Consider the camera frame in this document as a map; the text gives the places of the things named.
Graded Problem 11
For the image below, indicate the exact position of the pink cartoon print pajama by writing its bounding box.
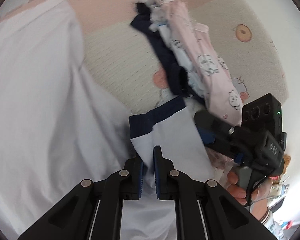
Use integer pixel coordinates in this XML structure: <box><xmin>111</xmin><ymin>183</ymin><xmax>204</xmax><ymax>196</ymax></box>
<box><xmin>138</xmin><ymin>0</ymin><xmax>243</xmax><ymax>126</ymax></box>

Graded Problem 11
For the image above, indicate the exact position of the white shirt navy trim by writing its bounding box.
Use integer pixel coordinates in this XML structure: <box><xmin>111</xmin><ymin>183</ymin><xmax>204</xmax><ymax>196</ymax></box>
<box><xmin>0</xmin><ymin>0</ymin><xmax>214</xmax><ymax>239</ymax></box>

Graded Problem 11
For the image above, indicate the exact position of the person's hand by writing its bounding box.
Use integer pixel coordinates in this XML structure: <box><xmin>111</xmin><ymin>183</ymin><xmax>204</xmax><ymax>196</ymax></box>
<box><xmin>226</xmin><ymin>169</ymin><xmax>274</xmax><ymax>222</ymax></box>

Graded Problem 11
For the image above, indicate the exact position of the navy garment under pajama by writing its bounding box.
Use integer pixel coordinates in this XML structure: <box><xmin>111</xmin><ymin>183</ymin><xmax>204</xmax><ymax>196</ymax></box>
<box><xmin>130</xmin><ymin>2</ymin><xmax>205</xmax><ymax>105</ymax></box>

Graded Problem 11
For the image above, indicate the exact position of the pink cream Hello Kitty blanket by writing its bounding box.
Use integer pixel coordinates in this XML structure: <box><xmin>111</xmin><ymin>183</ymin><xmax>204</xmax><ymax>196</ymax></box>
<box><xmin>0</xmin><ymin>0</ymin><xmax>288</xmax><ymax>113</ymax></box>

